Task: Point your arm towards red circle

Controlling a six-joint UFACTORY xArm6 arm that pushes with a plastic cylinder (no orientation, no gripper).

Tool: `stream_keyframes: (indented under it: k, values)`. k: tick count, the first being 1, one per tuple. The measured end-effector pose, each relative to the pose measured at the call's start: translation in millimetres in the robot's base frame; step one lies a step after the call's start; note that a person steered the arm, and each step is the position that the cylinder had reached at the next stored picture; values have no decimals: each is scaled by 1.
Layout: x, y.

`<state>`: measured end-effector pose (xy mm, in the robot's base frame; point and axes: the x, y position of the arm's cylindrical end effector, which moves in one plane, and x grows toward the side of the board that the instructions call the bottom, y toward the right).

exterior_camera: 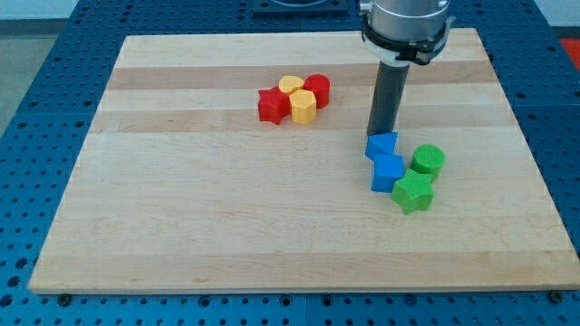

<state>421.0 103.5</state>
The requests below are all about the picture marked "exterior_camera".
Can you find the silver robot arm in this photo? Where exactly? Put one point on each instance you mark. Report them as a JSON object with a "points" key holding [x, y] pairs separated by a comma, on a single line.
{"points": [[402, 32]]}

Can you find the yellow hexagon block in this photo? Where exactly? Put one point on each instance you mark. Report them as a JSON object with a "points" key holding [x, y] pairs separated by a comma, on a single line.
{"points": [[303, 106]]}

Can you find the red star block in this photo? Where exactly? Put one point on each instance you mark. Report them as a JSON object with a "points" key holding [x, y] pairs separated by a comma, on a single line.
{"points": [[273, 105]]}

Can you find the yellow heart block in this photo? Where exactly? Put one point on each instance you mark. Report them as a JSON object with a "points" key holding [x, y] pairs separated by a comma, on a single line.
{"points": [[290, 83]]}

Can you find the red cylinder block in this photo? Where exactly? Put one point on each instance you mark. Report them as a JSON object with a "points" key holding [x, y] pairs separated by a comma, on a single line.
{"points": [[320, 86]]}

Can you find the blue triangle block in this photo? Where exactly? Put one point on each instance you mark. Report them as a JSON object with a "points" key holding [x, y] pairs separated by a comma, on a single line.
{"points": [[381, 144]]}

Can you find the blue cube block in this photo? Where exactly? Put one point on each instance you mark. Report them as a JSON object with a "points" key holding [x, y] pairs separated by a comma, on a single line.
{"points": [[386, 170]]}

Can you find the wooden board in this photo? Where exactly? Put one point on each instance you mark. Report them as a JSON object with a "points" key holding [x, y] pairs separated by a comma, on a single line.
{"points": [[180, 188]]}

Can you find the green star block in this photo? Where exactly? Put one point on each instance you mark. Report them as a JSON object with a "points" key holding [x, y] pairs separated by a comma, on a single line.
{"points": [[413, 192]]}

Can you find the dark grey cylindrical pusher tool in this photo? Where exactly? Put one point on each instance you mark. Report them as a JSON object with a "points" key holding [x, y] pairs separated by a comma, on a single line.
{"points": [[386, 98]]}

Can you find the green cylinder block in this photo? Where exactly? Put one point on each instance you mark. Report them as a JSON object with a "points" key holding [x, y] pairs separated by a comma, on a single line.
{"points": [[428, 159]]}

